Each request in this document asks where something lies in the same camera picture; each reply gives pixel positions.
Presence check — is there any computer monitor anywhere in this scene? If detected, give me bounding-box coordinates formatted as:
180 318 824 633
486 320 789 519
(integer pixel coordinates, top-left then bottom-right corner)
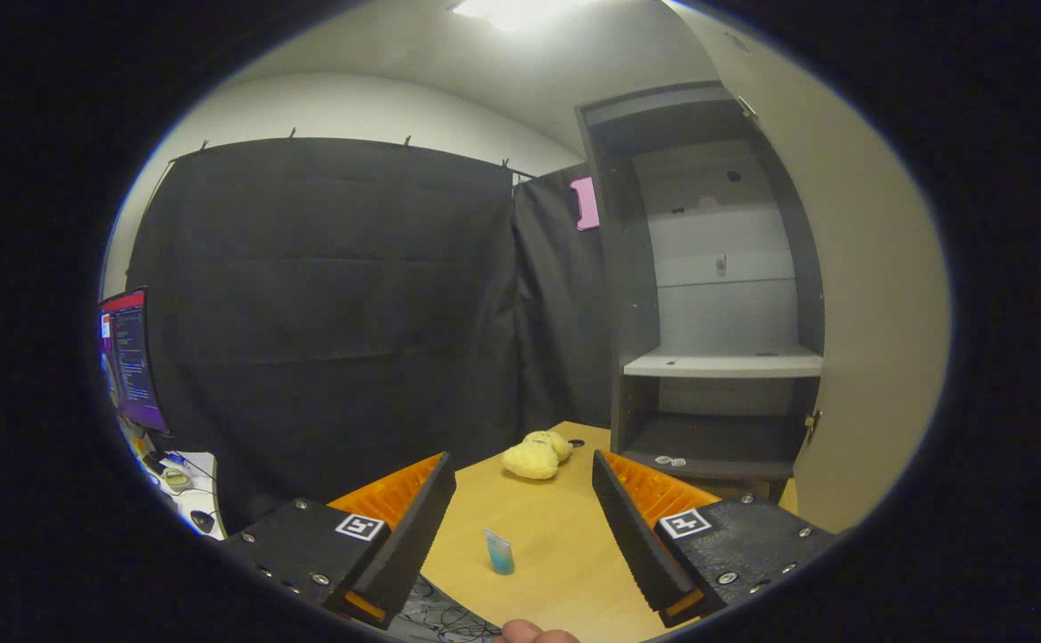
96 288 169 436

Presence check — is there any black cable tangle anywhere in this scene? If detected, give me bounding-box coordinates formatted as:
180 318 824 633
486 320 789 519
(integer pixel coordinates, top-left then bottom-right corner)
387 576 504 642

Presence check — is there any white desk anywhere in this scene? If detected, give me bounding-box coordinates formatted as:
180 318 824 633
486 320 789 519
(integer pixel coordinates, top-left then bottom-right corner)
132 438 229 539

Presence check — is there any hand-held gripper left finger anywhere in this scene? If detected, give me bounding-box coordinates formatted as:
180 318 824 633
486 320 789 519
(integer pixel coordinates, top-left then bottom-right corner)
221 451 457 630

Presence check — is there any blue cosmetic tube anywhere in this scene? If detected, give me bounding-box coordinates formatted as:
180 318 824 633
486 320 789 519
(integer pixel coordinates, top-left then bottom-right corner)
483 529 516 576

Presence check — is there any beige cabinet door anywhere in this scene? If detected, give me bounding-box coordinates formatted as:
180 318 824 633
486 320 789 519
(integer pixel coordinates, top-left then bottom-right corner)
663 0 952 534

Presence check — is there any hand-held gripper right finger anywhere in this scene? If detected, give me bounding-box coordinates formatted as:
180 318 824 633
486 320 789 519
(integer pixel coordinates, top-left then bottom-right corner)
592 449 838 628

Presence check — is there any dark grey cabinet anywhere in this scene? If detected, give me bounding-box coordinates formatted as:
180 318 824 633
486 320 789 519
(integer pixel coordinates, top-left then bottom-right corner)
574 80 825 503

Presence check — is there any ceiling light panel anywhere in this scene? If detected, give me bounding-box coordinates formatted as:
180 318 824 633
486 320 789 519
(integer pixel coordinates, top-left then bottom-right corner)
451 0 606 34

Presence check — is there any yellow plush toy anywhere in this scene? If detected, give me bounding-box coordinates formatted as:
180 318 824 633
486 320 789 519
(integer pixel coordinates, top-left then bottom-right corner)
502 430 573 480

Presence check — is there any white cabinet shelf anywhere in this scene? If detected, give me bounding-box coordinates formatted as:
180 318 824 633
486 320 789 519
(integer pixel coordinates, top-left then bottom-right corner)
623 347 823 379

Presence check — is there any black backdrop cloth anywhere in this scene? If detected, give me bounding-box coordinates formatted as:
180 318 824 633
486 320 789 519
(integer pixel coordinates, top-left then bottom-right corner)
123 137 615 532

